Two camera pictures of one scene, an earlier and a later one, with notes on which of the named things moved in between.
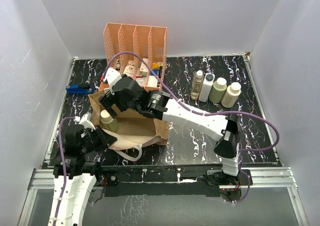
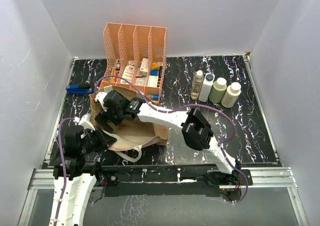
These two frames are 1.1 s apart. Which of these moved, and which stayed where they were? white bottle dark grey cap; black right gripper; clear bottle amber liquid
Moved: black right gripper
Stayed: white bottle dark grey cap; clear bottle amber liquid
